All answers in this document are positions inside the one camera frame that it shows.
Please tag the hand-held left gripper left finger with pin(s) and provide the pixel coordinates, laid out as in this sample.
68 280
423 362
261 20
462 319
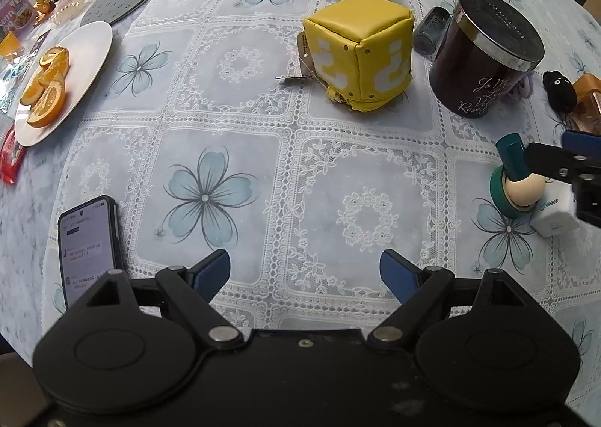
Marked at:
213 273

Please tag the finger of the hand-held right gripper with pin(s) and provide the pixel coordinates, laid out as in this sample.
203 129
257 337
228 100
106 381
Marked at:
547 159
582 143

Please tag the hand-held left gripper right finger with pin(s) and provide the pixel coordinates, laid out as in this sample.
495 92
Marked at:
398 274

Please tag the yellow plush cube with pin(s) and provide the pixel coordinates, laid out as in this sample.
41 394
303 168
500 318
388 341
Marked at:
357 42

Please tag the teal cap beige round bottle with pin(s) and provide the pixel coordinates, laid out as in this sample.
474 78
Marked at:
514 157

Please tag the amber glass bottle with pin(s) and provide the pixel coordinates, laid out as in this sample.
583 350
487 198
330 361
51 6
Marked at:
589 103

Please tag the white power adapter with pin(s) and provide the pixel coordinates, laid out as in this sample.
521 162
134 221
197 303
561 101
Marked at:
554 215

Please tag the black plush toy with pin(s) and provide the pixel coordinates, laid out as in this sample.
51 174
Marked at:
559 90

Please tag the dark candle jar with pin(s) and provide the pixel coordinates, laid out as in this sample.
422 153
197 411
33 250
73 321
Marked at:
479 65

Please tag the floral lace tablecloth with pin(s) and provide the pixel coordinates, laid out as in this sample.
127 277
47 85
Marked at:
281 173

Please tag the black smartphone lit screen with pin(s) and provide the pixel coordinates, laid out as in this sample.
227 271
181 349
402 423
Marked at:
87 258

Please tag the small grey bottle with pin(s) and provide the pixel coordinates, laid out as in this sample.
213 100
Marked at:
429 32

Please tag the metal tag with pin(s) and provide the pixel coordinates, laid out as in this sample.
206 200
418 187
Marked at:
305 58

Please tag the red packet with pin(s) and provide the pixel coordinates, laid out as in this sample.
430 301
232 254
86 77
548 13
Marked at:
10 157

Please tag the white plate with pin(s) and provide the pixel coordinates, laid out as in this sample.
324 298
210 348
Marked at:
87 61

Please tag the pile of orange slices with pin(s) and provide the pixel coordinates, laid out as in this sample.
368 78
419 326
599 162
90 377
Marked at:
47 89

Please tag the blue foil packet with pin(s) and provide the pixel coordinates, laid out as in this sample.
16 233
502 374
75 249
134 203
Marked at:
10 84

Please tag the clear plastic packet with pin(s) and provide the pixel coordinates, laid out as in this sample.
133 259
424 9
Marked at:
70 9

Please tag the yellow figurine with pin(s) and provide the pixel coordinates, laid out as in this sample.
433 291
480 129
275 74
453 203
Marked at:
43 3

